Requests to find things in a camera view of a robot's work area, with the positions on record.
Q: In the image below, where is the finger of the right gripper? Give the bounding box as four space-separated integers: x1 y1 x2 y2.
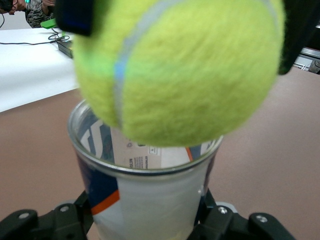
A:
277 0 320 76
54 0 97 38

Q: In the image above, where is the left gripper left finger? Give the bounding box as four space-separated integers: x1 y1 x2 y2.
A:
0 189 95 240

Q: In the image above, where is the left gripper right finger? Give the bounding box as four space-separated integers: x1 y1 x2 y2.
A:
193 188 297 240

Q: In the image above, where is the clear tennis ball can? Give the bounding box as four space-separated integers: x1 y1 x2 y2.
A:
67 99 225 240

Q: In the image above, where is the yellow tennis ball black print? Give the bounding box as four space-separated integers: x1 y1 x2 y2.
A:
72 0 286 148

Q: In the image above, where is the green flat object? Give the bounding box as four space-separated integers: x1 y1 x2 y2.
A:
39 17 59 30

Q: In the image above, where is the small black box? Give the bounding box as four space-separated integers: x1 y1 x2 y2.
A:
56 39 75 59

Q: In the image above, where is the person in camouflage jacket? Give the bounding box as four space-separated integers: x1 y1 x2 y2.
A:
24 0 56 29

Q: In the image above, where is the person holding black device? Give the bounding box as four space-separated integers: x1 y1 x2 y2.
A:
0 0 27 15

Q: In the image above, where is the white side table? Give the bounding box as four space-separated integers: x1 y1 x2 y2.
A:
0 26 81 113

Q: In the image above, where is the brown table mat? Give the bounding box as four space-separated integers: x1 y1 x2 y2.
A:
0 66 320 240

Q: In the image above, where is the aluminium rail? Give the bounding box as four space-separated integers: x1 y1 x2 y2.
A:
292 23 320 76

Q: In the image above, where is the thin black cable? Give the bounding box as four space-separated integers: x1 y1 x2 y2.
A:
0 33 72 47

